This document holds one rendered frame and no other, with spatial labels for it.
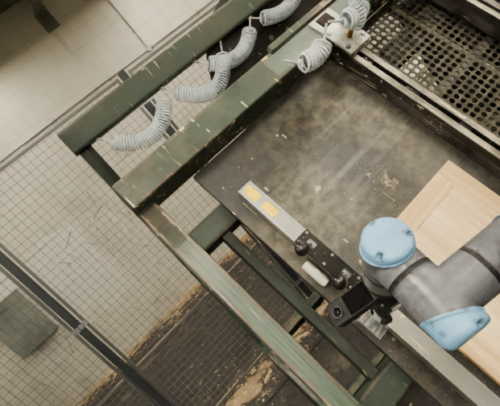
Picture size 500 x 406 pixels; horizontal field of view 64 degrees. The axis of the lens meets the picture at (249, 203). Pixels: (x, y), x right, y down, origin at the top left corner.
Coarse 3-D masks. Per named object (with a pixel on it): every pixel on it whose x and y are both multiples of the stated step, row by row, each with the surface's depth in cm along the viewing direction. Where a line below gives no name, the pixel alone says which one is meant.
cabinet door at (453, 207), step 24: (456, 168) 120; (432, 192) 117; (456, 192) 117; (480, 192) 117; (408, 216) 115; (432, 216) 115; (456, 216) 115; (480, 216) 114; (432, 240) 112; (456, 240) 112; (360, 264) 111; (480, 336) 102; (480, 360) 100
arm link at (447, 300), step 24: (432, 264) 56; (456, 264) 53; (480, 264) 52; (408, 288) 54; (432, 288) 53; (456, 288) 52; (480, 288) 51; (408, 312) 56; (432, 312) 52; (456, 312) 50; (480, 312) 51; (432, 336) 53; (456, 336) 50
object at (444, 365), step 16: (240, 192) 116; (256, 208) 115; (272, 224) 114; (288, 224) 112; (288, 240) 114; (400, 320) 102; (400, 336) 101; (416, 336) 101; (416, 352) 100; (432, 352) 99; (432, 368) 100; (448, 368) 98; (464, 368) 98; (448, 384) 100; (464, 384) 96; (480, 384) 96; (480, 400) 95; (496, 400) 95
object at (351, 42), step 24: (360, 0) 117; (312, 24) 130; (336, 24) 130; (360, 24) 120; (336, 48) 132; (360, 48) 129; (360, 72) 132; (384, 72) 130; (384, 96) 131; (408, 96) 124; (432, 96) 123; (432, 120) 123; (456, 120) 122; (456, 144) 123; (480, 144) 117
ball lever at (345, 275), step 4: (344, 268) 106; (344, 272) 105; (348, 272) 105; (336, 276) 95; (340, 276) 95; (344, 276) 95; (348, 276) 105; (332, 280) 96; (336, 280) 95; (340, 280) 94; (344, 280) 94; (336, 284) 95; (340, 284) 94; (344, 284) 94; (336, 288) 96; (340, 288) 95; (344, 288) 95
